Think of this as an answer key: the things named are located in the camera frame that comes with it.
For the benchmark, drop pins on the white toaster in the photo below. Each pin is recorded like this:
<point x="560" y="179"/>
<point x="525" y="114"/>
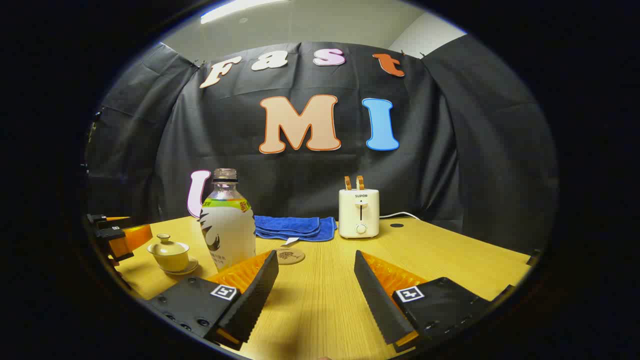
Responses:
<point x="358" y="215"/>

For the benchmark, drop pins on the black backdrop cloth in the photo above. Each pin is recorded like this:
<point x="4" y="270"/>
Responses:
<point x="450" y="150"/>

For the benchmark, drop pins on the clear water bottle white label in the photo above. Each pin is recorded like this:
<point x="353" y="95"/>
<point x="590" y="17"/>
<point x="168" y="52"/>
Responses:
<point x="227" y="227"/>

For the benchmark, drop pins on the ceiling light panel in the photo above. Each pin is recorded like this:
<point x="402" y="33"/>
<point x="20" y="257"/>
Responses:
<point x="235" y="9"/>

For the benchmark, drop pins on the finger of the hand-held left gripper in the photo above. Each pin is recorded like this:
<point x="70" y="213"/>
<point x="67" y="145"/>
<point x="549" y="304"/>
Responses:
<point x="127" y="240"/>
<point x="102" y="218"/>

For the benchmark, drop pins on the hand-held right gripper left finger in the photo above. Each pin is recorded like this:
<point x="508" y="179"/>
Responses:
<point x="255" y="295"/>

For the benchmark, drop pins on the folded blue towel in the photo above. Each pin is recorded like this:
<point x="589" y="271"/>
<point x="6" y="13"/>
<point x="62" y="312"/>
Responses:
<point x="295" y="227"/>

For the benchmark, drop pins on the toast slice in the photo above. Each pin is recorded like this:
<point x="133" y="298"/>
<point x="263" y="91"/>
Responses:
<point x="348" y="183"/>
<point x="360" y="182"/>

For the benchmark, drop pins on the round cork coaster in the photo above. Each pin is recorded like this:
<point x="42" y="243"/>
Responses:
<point x="291" y="256"/>

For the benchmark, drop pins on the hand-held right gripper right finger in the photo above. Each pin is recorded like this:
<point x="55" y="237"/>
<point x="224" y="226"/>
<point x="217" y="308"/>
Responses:
<point x="380" y="300"/>

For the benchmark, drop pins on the small white tag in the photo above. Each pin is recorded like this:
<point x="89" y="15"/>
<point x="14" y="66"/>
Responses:
<point x="290" y="241"/>

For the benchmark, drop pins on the cream ceramic teacup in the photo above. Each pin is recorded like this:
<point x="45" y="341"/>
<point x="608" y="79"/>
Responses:
<point x="170" y="260"/>

